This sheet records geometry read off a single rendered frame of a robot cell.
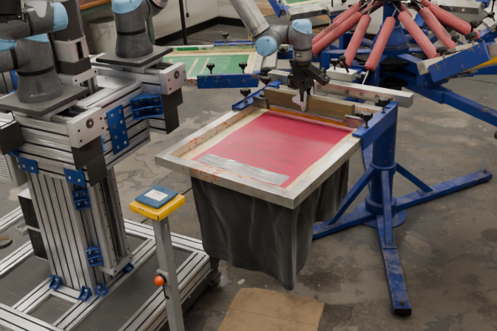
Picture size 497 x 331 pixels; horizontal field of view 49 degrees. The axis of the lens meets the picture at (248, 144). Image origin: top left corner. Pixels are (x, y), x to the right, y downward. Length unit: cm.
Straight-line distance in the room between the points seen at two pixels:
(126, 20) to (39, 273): 134
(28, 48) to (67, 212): 81
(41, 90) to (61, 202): 65
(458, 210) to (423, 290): 78
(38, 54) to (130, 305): 121
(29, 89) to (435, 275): 212
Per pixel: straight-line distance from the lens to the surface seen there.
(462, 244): 326
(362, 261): 304
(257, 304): 276
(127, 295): 263
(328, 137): 213
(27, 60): 188
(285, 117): 232
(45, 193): 246
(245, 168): 192
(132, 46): 223
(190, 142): 209
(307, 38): 215
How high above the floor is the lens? 189
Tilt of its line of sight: 26 degrees down
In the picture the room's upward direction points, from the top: 4 degrees counter-clockwise
